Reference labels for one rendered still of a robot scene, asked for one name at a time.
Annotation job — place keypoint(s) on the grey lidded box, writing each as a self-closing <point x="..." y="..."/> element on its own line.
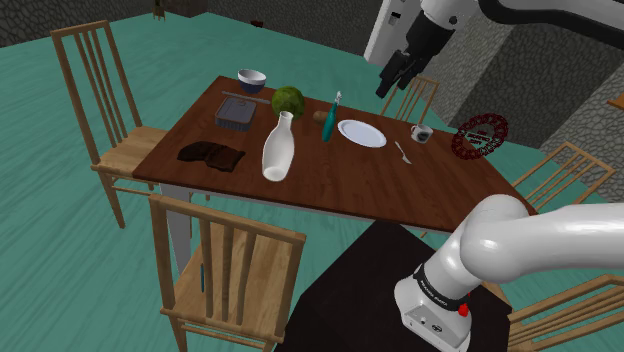
<point x="235" y="116"/>

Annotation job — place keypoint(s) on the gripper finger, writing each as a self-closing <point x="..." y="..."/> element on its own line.
<point x="410" y="74"/>
<point x="390" y="73"/>

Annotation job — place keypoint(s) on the white plate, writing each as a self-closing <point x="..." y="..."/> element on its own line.
<point x="362" y="133"/>

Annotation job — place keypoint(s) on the brown potato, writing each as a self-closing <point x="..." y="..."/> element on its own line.
<point x="320" y="117"/>

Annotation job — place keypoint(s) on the white vase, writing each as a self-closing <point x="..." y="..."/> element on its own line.
<point x="279" y="148"/>

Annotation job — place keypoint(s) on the white mug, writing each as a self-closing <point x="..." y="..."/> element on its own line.
<point x="420" y="133"/>

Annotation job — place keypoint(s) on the teal spray bottle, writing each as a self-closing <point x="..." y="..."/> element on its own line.
<point x="329" y="124"/>

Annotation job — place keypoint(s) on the dark robot stand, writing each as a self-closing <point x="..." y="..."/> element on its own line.
<point x="351" y="302"/>

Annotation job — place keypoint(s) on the green cabbage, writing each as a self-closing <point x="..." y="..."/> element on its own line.
<point x="288" y="101"/>

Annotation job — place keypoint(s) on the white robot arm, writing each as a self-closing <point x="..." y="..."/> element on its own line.
<point x="536" y="244"/>

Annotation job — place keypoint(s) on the light wooden chair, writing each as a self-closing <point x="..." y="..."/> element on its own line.
<point x="265" y="273"/>
<point x="128" y="146"/>
<point x="560" y="317"/>
<point x="414" y="100"/>
<point x="565" y="175"/>

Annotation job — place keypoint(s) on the brown wooden dining table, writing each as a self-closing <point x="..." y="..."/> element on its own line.
<point x="351" y="190"/>

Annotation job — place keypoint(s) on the silver fork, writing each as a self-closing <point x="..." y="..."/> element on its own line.
<point x="403" y="155"/>

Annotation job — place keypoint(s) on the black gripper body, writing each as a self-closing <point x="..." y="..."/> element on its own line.
<point x="429" y="36"/>

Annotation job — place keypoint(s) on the dark brown cloth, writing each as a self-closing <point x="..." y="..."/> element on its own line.
<point x="214" y="155"/>

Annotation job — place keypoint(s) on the white and blue bowl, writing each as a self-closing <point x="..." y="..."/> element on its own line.
<point x="251" y="80"/>

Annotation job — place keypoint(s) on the grey metal rod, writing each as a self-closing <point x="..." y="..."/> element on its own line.
<point x="229" y="93"/>

